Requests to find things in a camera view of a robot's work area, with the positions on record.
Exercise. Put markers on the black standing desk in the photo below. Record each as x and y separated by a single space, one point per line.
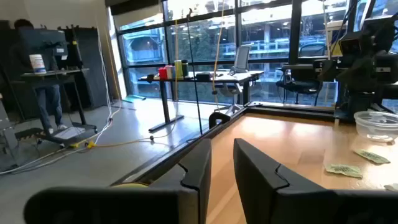
230 77
53 73

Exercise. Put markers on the black office chair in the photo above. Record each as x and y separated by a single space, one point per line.
298 85

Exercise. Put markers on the pale pink container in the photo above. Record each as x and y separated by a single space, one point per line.
168 71

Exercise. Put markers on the black partition panel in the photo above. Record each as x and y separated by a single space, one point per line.
87 62

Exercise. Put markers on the white wipes canister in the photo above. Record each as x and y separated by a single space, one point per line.
37 63

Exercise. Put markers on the clear plastic bowl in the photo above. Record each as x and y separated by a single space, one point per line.
376 124

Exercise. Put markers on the yellow green container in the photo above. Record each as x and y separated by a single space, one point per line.
178 69

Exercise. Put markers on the black computer monitor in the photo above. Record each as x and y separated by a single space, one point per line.
40 43

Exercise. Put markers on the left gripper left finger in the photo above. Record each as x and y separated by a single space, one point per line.
192 174

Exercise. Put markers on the white mesh office chair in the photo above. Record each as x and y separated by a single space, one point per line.
241 59

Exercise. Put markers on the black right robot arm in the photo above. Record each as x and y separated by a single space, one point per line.
363 68

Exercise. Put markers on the teal floor board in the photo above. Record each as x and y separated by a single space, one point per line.
133 98

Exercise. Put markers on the dark drink bottle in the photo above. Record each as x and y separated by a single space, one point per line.
185 68

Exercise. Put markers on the black frame clamp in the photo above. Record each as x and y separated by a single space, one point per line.
217 117

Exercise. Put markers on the small black box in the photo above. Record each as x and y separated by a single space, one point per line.
203 76

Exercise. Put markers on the person's shoe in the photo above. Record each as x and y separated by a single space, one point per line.
49 105

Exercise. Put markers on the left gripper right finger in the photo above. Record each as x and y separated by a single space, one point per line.
264 183

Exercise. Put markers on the light green mug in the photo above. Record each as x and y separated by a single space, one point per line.
130 185

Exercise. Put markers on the red box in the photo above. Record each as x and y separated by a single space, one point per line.
162 74

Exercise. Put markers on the banknote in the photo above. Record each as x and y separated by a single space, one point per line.
371 156
343 170

